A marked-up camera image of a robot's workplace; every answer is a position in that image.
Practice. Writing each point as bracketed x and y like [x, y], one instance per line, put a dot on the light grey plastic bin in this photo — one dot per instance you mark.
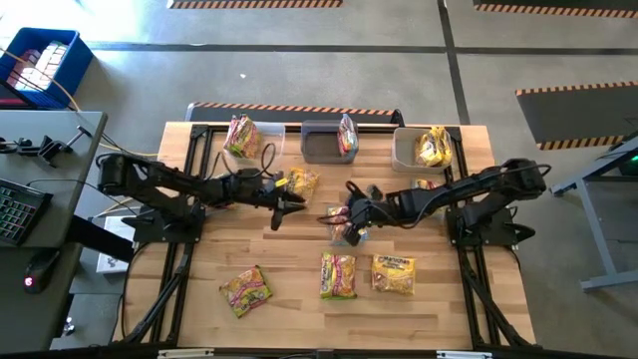
[404, 149]

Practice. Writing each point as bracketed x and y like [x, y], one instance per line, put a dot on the black aluminium rig frame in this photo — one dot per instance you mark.
[471, 299]

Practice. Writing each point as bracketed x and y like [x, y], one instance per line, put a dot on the small metal knob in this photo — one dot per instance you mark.
[68, 327]

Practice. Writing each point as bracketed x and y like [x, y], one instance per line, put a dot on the blue plastic crate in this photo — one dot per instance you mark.
[75, 60]

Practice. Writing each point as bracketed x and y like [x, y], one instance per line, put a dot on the white metal bracket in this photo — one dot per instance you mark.
[463, 355]
[184, 354]

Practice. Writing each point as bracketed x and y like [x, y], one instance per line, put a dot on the white printed box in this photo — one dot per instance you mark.
[112, 264]

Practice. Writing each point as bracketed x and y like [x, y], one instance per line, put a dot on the smoky grey plastic bin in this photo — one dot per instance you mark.
[319, 144]

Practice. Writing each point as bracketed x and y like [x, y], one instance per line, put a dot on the black device with green light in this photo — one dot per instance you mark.
[632, 164]

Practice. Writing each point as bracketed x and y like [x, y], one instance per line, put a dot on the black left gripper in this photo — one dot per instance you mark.
[254, 189]

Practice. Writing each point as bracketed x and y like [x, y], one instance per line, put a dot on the blue-edged Maruchan noodle pack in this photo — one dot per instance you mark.
[423, 184]
[347, 134]
[339, 232]

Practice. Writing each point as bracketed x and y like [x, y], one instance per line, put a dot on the pink and white boxes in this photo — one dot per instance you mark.
[40, 65]

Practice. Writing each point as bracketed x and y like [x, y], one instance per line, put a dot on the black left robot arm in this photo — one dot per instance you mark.
[159, 182]

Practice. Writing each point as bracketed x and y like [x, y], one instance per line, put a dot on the backlit computer keyboard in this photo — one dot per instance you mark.
[17, 217]

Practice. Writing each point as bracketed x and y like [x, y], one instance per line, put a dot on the grey desk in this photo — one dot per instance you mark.
[30, 324]

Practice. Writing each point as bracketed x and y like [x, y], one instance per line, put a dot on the black desk clamp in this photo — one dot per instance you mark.
[50, 148]

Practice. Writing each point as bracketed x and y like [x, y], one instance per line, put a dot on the grey metal frame table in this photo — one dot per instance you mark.
[593, 234]

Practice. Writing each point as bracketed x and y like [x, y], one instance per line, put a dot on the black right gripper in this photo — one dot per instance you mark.
[374, 207]

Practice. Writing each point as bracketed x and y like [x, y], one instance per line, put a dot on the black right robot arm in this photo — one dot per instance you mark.
[463, 189]

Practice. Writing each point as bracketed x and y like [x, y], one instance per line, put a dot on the black computer mouse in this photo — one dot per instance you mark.
[42, 266]

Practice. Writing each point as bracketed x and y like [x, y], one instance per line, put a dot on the black hazard-striped floor mat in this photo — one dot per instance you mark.
[573, 117]
[249, 4]
[548, 5]
[219, 114]

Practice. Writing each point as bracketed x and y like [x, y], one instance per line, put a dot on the clear plastic bin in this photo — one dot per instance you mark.
[274, 144]

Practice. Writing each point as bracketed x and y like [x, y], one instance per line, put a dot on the black flat bar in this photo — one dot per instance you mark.
[99, 238]

